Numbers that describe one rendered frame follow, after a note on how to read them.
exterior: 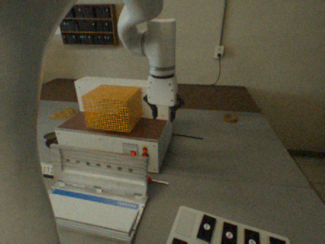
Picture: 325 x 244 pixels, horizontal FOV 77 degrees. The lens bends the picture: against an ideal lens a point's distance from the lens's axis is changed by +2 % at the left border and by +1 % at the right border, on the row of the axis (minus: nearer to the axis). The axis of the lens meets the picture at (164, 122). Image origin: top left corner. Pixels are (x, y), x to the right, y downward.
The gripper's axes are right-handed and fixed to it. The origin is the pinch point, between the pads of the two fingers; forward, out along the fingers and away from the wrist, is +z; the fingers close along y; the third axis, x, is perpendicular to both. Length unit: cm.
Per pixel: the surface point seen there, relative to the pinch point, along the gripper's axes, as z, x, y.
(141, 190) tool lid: 31.5, -10.0, -7.1
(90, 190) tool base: 36.0, -13.9, -30.6
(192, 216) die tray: 37.2, -10.4, 15.1
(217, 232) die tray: 37.0, -14.1, 25.1
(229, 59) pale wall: 20, 178, 11
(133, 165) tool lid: 21.6, -6.7, -11.1
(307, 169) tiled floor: 139, 165, 117
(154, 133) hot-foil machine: 20.0, 15.2, -10.8
